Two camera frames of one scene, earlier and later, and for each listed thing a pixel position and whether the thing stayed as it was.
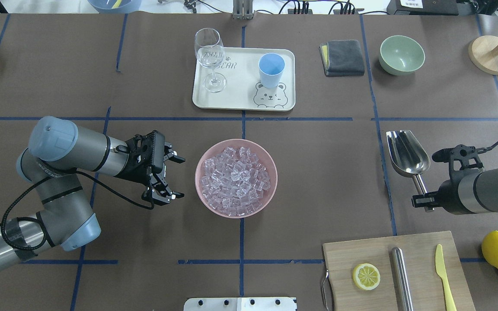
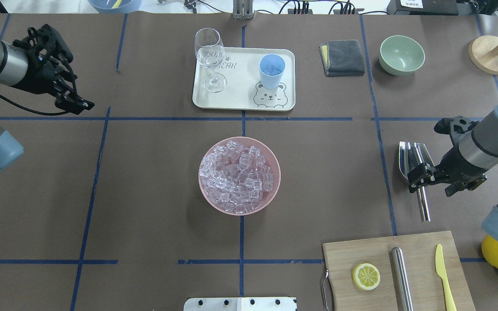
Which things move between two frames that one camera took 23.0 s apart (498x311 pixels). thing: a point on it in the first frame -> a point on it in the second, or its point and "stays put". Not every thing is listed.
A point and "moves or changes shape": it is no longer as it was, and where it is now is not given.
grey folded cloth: [342, 58] stays put
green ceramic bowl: [400, 55] stays put
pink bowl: [236, 178] stays put
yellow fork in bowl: [116, 4] stays put
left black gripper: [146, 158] -> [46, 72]
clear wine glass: [209, 50] stays put
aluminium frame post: [243, 9] stays put
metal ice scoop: [409, 157] moves or changes shape
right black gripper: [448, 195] -> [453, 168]
